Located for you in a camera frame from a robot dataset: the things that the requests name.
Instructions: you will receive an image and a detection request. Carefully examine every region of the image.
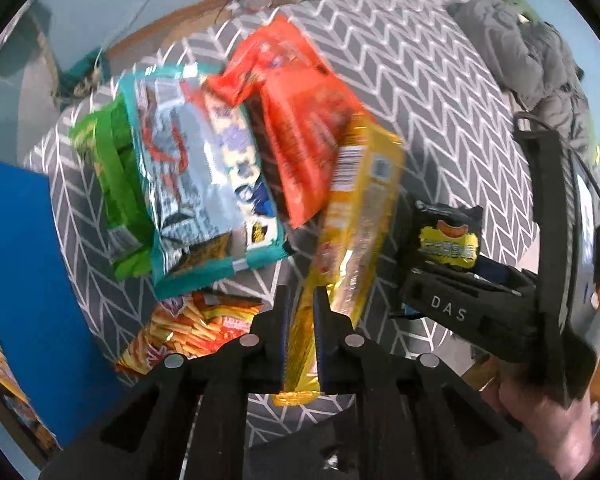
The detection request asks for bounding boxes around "teal and silver snack bag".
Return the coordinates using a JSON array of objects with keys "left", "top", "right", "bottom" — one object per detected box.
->
[{"left": 117, "top": 62, "right": 293, "bottom": 301}]

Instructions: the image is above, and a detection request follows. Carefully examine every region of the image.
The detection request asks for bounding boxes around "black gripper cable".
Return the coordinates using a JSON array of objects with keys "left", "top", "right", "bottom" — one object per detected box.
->
[{"left": 512, "top": 111, "right": 600, "bottom": 223}]

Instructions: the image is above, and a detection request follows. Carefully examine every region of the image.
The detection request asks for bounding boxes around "grey clothes heap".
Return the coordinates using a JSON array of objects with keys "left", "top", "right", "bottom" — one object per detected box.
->
[{"left": 445, "top": 0, "right": 600, "bottom": 161}]

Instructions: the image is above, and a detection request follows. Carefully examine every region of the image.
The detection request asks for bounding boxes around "blue-edged cardboard box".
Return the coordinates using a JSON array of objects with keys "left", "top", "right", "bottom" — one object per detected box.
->
[{"left": 0, "top": 155, "right": 126, "bottom": 466}]

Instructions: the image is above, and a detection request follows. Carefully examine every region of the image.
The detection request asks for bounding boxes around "orange-red snack bag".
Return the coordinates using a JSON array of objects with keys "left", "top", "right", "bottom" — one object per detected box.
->
[{"left": 202, "top": 14, "right": 366, "bottom": 231}]

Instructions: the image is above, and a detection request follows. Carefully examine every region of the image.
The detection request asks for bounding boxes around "red fries snack bag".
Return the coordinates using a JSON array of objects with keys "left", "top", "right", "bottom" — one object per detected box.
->
[{"left": 114, "top": 287, "right": 266, "bottom": 376}]

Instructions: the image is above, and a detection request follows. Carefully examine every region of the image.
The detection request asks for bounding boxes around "black packet with yellow label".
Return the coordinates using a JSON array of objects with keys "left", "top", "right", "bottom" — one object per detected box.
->
[{"left": 412, "top": 201, "right": 485, "bottom": 273}]

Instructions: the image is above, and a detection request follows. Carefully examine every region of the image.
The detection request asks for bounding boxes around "person's right hand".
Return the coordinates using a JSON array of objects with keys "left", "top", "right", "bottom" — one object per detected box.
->
[{"left": 497, "top": 362, "right": 596, "bottom": 480}]

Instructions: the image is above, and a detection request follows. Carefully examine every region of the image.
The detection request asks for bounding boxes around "green snack bag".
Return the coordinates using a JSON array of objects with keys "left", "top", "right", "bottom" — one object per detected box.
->
[{"left": 67, "top": 97, "right": 156, "bottom": 281}]

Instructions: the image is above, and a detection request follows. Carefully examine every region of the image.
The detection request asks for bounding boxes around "yellow biscuit packet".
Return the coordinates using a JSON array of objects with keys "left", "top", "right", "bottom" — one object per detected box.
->
[{"left": 272, "top": 112, "right": 406, "bottom": 408}]

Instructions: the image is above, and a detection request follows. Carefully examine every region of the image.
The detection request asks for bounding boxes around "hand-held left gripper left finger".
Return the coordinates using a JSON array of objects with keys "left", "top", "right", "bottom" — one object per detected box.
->
[{"left": 37, "top": 284, "right": 292, "bottom": 480}]

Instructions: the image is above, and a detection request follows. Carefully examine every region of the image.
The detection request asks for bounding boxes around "green plush toy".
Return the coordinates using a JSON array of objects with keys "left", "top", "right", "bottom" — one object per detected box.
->
[{"left": 500, "top": 0, "right": 546, "bottom": 23}]

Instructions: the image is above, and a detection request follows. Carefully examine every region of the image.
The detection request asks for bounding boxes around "teal basket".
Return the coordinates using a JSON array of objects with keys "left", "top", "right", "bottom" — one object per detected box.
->
[{"left": 57, "top": 47, "right": 111, "bottom": 106}]

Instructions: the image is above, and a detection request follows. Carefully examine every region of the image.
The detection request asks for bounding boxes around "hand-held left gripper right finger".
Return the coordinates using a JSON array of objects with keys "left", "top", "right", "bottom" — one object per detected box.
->
[{"left": 315, "top": 286, "right": 561, "bottom": 480}]

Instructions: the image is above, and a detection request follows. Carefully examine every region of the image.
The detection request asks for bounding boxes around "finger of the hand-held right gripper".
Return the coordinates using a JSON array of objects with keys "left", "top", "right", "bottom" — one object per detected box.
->
[{"left": 409, "top": 265, "right": 533, "bottom": 295}]

